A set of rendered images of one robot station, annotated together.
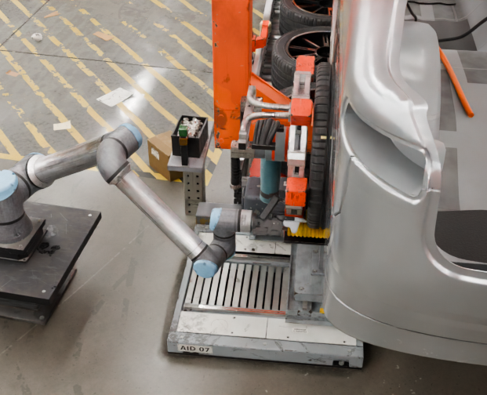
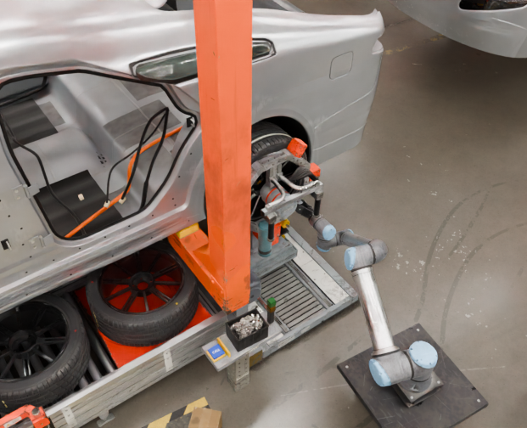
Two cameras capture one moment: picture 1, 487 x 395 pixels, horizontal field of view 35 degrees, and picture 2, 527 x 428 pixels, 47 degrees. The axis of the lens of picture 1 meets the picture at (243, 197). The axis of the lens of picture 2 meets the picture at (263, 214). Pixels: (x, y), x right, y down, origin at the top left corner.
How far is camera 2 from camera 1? 477 cm
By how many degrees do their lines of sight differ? 87
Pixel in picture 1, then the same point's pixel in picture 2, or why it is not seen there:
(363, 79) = (378, 23)
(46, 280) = (412, 335)
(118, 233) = (305, 406)
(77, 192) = not seen: outside the picture
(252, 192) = (255, 278)
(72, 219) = (361, 372)
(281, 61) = (73, 357)
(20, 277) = not seen: hidden behind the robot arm
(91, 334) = not seen: hidden behind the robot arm
